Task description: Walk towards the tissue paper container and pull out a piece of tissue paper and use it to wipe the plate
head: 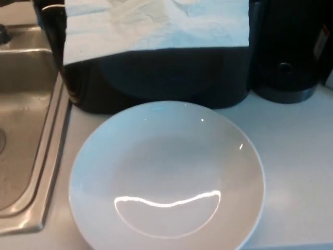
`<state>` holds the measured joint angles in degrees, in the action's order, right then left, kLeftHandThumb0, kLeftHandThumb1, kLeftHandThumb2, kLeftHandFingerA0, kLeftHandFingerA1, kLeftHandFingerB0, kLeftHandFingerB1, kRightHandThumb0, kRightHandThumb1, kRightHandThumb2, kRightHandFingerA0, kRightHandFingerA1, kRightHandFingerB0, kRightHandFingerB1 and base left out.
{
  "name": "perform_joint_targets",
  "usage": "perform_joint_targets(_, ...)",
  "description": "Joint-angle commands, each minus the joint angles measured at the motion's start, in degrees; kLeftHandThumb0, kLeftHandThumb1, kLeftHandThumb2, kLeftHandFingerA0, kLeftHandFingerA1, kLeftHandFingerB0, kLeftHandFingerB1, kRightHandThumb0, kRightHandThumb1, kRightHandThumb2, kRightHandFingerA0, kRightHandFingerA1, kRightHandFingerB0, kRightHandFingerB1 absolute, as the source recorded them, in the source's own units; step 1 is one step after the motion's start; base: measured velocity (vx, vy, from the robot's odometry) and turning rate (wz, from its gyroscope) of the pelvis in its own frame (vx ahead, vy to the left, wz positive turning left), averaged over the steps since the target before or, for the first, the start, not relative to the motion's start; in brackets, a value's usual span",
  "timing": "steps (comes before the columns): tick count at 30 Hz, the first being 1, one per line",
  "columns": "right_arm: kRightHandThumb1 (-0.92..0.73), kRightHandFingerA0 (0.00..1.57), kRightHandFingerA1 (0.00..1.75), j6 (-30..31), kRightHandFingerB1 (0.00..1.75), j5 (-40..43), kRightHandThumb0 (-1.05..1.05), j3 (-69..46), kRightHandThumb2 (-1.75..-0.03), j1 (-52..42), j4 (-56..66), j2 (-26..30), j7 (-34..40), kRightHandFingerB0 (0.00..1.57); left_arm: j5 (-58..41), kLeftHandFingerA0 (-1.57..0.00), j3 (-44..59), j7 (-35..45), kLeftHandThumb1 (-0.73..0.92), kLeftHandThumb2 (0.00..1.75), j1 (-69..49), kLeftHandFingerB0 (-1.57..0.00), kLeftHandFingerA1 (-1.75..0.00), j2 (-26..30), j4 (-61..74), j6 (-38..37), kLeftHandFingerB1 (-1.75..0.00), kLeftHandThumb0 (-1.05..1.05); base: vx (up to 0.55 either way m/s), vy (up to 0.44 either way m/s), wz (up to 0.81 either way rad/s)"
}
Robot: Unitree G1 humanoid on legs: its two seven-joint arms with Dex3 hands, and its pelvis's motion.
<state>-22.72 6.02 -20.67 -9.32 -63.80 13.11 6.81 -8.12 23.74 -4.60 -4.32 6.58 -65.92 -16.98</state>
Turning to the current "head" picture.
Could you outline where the white tissue paper sheet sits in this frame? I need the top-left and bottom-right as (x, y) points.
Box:
(63, 0), (250, 66)

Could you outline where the white round ceramic plate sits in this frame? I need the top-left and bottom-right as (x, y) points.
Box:
(68, 101), (265, 250)

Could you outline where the black tissue paper dispenser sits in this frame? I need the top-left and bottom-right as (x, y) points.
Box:
(32, 0), (252, 115)

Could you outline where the black countertop appliance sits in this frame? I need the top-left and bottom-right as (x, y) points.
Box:
(249, 0), (333, 104)

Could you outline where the stainless steel sink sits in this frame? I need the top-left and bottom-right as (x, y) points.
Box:
(0, 23), (72, 234)

